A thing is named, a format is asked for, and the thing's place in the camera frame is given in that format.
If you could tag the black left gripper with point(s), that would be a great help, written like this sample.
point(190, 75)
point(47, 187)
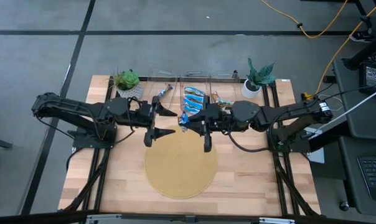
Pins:
point(146, 115)

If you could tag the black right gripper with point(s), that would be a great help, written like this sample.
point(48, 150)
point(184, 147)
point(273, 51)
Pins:
point(217, 119)

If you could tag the red and blue granola bar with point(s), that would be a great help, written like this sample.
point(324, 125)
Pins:
point(192, 99)
point(192, 108)

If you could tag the blue and grey granola bar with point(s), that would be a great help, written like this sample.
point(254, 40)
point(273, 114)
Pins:
point(164, 91)

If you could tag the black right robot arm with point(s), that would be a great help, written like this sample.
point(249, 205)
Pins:
point(284, 113)

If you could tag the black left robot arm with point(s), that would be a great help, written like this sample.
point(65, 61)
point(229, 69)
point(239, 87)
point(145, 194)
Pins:
point(76, 109)

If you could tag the clear plastic bin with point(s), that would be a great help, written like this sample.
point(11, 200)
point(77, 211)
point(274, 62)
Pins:
point(228, 84)
point(152, 88)
point(188, 77)

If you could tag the black table crossbar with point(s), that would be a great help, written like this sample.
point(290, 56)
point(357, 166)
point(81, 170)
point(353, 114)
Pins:
point(144, 78)

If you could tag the round woven straw placemat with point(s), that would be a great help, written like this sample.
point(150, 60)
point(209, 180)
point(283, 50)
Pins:
point(180, 168)

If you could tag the succulent in patterned pot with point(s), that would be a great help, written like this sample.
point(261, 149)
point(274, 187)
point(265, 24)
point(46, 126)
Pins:
point(129, 85)

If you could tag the snake plant in white pot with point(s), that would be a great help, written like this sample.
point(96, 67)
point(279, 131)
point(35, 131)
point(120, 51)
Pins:
point(258, 77)

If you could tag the black desk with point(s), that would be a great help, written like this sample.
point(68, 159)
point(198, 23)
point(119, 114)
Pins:
point(350, 186)
point(353, 127)

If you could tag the black castor wheel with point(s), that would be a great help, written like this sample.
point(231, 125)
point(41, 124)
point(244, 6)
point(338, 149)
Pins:
point(344, 206)

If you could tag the person's leg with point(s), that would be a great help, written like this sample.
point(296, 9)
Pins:
point(362, 53)

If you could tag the black power device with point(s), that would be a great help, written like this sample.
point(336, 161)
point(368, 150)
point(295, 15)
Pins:
point(371, 76)

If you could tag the person's shoe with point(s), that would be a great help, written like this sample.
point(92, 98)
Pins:
point(360, 36)

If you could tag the black keyboard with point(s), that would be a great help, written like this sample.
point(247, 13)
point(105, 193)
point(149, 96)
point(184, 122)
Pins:
point(374, 177)

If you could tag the black crossbar with camera mount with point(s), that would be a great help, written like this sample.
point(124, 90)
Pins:
point(188, 217)

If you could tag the grey base plate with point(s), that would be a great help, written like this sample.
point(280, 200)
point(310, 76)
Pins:
point(317, 155)

